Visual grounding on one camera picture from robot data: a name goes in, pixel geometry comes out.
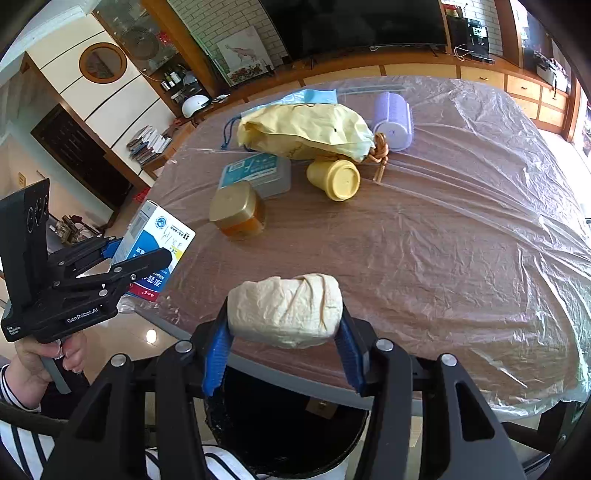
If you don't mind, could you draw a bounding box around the tan wooden table drawer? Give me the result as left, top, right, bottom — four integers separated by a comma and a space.
306, 398, 336, 420

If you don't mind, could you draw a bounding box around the small wooden side table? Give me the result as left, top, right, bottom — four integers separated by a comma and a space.
143, 115, 200, 182

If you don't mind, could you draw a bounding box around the white and blue carton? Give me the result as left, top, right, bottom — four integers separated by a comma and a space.
112, 200, 197, 303

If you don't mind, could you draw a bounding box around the blue drawstring bag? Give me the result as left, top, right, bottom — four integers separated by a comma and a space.
221, 89, 340, 149

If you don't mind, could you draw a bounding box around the black electronic device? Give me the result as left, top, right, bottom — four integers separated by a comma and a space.
448, 16, 496, 64

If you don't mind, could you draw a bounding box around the dark wooden door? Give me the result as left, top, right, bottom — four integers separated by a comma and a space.
31, 104, 148, 214

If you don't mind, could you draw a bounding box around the stack of books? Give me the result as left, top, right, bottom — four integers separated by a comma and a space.
127, 126, 172, 166

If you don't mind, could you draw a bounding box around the grey printer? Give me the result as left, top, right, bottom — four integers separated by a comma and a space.
534, 50, 572, 92

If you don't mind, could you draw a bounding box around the yellow drawstring bag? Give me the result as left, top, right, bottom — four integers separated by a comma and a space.
237, 102, 391, 183

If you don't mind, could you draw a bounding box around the yellow plastic cup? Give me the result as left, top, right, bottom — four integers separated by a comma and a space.
307, 159, 361, 202

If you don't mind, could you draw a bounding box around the dark wooden chair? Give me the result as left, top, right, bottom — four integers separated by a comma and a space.
503, 401, 591, 480

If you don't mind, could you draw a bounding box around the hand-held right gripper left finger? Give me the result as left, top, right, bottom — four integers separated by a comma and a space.
41, 295, 241, 480

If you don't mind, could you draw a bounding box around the person's left forearm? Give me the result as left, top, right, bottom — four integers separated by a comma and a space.
0, 364, 44, 411

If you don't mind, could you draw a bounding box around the clear plastic table cover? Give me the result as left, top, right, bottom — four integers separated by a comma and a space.
117, 76, 591, 416

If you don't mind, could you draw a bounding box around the black trash bin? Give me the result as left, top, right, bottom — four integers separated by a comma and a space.
203, 364, 370, 478

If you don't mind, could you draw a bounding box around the blue-grey plastic box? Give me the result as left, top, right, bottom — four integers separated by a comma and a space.
218, 154, 293, 199

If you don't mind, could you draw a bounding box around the black flat television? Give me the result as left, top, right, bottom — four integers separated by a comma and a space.
259, 0, 448, 61

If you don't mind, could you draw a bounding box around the lavender cylindrical container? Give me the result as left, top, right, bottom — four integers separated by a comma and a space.
372, 91, 413, 151

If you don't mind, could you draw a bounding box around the person's left hand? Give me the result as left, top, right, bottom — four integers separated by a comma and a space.
9, 331, 88, 388

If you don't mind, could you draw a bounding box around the wooden drawer sideboard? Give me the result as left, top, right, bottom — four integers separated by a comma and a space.
457, 60, 575, 137

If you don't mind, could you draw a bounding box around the glass display cabinet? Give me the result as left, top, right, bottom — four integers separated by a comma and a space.
92, 0, 218, 112

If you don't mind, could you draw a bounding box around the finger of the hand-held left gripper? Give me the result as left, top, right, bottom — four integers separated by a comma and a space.
44, 248, 173, 303
46, 234, 125, 280

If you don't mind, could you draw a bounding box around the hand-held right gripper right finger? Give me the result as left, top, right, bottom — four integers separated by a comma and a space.
335, 314, 527, 480

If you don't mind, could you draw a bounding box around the amber jar with gold lid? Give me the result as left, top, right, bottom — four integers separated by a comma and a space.
209, 181, 267, 241

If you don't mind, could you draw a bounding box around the white helmet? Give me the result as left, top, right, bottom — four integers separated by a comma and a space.
181, 95, 210, 119

